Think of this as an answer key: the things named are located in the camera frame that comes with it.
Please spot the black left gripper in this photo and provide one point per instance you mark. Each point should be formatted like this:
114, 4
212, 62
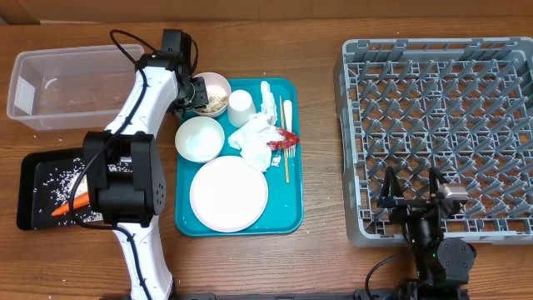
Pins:
200, 100

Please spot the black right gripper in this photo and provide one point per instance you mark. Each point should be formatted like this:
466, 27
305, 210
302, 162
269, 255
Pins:
407, 207

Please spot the pink bowl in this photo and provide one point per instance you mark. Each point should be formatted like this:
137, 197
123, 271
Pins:
212, 78

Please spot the white bowl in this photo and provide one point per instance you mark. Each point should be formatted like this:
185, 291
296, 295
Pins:
199, 139

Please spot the red snack wrapper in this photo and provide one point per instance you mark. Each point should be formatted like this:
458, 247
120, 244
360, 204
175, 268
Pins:
285, 141

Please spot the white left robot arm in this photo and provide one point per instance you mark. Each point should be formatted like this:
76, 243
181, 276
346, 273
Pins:
124, 174

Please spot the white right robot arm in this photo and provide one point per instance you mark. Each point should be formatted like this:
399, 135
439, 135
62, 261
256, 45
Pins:
442, 263

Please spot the grey dishwasher rack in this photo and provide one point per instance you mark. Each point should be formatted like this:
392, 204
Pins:
461, 105

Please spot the black food waste tray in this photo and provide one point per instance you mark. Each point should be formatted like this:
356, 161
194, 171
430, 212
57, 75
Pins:
28, 170

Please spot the pile of peanuts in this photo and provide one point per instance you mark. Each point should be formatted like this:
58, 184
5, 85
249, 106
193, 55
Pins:
217, 100

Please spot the white paper cup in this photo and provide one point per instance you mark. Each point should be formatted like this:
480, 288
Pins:
241, 108

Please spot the twisted white napkin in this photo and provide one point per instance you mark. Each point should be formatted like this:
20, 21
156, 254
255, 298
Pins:
268, 106

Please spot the white plastic fork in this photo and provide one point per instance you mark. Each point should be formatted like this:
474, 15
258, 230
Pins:
287, 106

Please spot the pink round plate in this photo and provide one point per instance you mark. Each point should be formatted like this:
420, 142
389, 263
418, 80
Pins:
228, 195

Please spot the clear plastic bin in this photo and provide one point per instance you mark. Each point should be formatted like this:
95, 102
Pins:
69, 88

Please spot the pile of white rice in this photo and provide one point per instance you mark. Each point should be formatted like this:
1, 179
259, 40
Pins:
52, 187

